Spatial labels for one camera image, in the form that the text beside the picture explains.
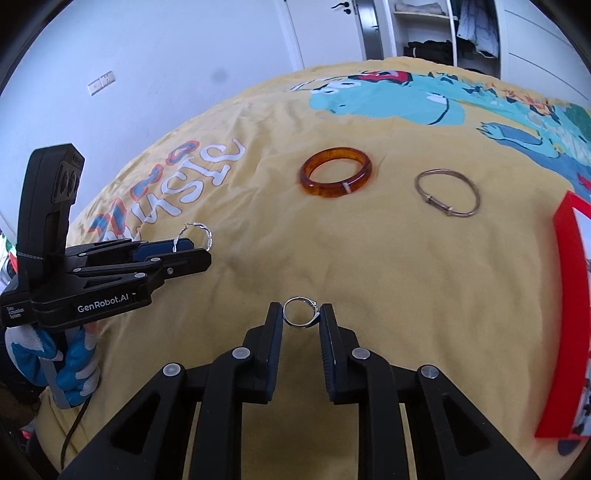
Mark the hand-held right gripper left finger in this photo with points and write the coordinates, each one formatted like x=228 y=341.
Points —
x=271 y=341

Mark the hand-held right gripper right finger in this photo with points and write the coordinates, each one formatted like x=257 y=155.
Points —
x=328 y=346

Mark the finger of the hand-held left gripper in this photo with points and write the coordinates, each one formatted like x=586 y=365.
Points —
x=184 y=265
x=157 y=249

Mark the twisted silver hoop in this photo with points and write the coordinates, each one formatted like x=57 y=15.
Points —
x=194 y=225

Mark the red jewelry box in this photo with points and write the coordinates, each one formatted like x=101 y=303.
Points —
x=565 y=323

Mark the person's left hand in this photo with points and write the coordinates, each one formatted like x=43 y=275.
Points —
x=74 y=364

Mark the yellow printed blanket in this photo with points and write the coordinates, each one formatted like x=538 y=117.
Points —
x=392 y=277

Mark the amber bangle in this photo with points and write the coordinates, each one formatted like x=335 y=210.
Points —
x=332 y=191

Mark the thin metal bangle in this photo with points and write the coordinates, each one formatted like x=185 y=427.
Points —
x=436 y=203

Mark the white door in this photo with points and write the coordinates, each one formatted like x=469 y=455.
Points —
x=323 y=32

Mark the grey metal door edge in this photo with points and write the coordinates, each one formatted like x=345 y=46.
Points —
x=369 y=27

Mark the folded black clothes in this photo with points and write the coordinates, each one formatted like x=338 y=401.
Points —
x=429 y=48

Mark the folded beige clothes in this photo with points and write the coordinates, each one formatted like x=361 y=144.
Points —
x=425 y=8

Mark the hanging jackets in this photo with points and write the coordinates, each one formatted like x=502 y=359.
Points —
x=480 y=27

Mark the white wardrobe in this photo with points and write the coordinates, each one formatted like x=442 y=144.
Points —
x=531 y=41

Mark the white light switch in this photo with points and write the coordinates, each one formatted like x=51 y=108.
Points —
x=100 y=83

